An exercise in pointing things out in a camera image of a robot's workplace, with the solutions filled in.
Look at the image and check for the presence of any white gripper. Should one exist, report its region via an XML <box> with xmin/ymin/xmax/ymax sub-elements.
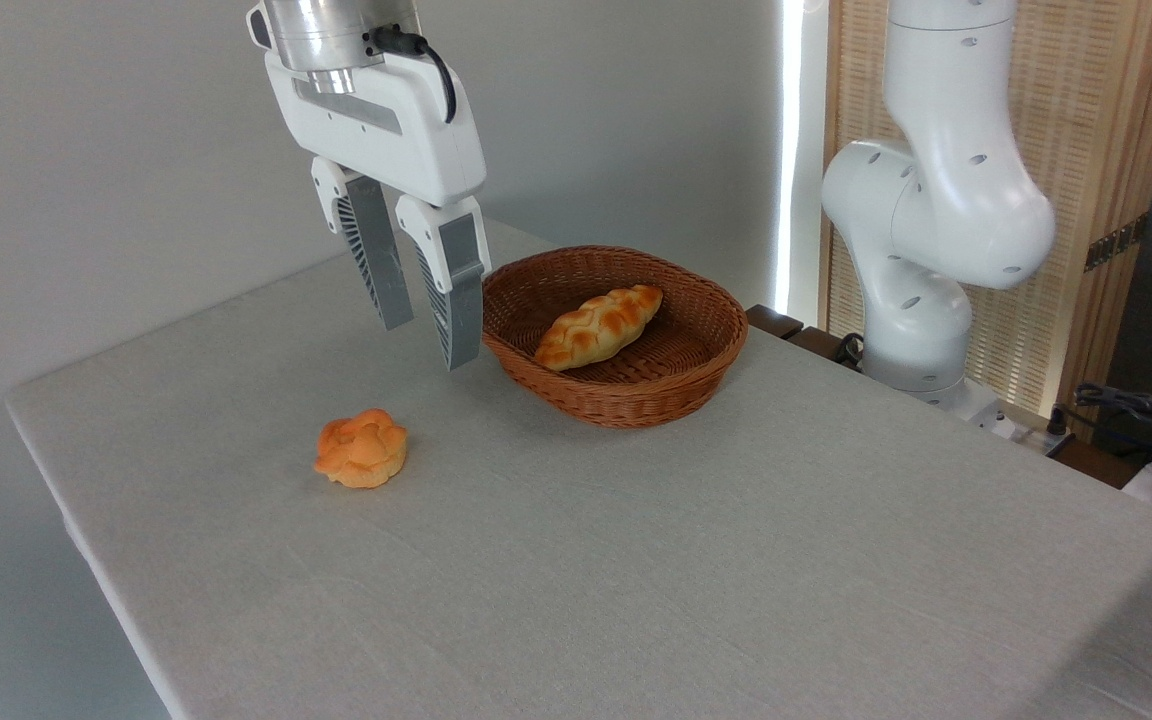
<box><xmin>264</xmin><ymin>48</ymin><xmax>493</xmax><ymax>372</ymax></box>

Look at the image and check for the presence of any long braided bread loaf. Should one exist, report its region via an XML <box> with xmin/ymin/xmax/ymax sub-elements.
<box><xmin>534</xmin><ymin>285</ymin><xmax>664</xmax><ymax>373</ymax></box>

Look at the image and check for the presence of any round orange bread bun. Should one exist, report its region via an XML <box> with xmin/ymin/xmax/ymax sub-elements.
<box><xmin>313</xmin><ymin>408</ymin><xmax>409</xmax><ymax>490</ymax></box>

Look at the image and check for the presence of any brown wicker basket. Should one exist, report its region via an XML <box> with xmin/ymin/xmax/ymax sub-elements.
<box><xmin>482</xmin><ymin>245</ymin><xmax>749</xmax><ymax>430</ymax></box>

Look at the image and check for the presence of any grey tablecloth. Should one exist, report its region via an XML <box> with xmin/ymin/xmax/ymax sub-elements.
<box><xmin>4</xmin><ymin>215</ymin><xmax>1152</xmax><ymax>720</ymax></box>

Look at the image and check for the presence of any bright vertical light strip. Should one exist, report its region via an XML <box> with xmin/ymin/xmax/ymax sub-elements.
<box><xmin>774</xmin><ymin>0</ymin><xmax>809</xmax><ymax>316</ymax></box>

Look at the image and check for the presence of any wooden slatted folding screen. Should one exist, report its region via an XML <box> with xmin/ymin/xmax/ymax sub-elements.
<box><xmin>821</xmin><ymin>0</ymin><xmax>1152</xmax><ymax>441</ymax></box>

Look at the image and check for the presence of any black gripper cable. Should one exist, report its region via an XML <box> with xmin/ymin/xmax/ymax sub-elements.
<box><xmin>368</xmin><ymin>25</ymin><xmax>459</xmax><ymax>124</ymax></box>

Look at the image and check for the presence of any black cable bundle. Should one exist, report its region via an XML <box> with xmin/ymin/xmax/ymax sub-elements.
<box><xmin>1071</xmin><ymin>380</ymin><xmax>1152</xmax><ymax>473</ymax></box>

